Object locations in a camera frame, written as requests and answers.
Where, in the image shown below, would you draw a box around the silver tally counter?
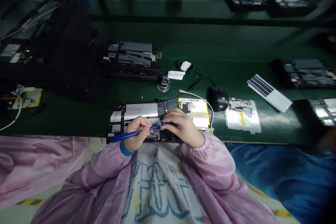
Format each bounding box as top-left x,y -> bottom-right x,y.
156,75 -> 173,93

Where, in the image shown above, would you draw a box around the black computer mouse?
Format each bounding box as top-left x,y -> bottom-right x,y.
208,86 -> 230,112

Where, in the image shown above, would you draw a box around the person's body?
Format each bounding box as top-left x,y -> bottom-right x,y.
121,141 -> 210,224

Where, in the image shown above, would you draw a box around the open tablet with silver plates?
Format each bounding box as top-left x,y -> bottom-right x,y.
293,97 -> 336,128

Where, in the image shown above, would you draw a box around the white cable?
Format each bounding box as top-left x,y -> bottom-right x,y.
178,89 -> 215,130
0,91 -> 22,132

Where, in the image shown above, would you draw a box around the person's right hand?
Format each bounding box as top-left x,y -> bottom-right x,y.
161,108 -> 205,148

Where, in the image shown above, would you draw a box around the blue pen-shaped tool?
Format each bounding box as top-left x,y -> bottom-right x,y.
110,121 -> 170,144

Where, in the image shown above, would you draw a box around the open tablet in black tray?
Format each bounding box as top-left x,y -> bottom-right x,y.
225,0 -> 266,13
267,0 -> 316,18
270,58 -> 336,90

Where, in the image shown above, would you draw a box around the yellow circuit assembly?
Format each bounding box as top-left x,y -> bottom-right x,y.
0,85 -> 44,111

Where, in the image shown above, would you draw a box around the silver tablet back cover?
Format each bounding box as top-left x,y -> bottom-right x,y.
224,97 -> 262,134

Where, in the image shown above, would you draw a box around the stack of open tablets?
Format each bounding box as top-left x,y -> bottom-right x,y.
99,41 -> 163,82

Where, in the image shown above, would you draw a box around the stack of black foam trays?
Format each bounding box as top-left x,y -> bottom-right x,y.
0,0 -> 99,102

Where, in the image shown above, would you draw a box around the yellow and silver tablet panel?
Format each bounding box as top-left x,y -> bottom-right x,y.
177,98 -> 214,133

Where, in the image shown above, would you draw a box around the person's left hand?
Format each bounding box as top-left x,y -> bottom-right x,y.
122,115 -> 154,154

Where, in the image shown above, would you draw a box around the black cable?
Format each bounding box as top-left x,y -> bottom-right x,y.
178,60 -> 211,91

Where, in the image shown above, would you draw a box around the sheet of black stickers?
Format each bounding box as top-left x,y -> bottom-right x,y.
246,73 -> 293,113

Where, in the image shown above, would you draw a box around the white paper labels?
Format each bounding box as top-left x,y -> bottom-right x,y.
168,70 -> 185,81

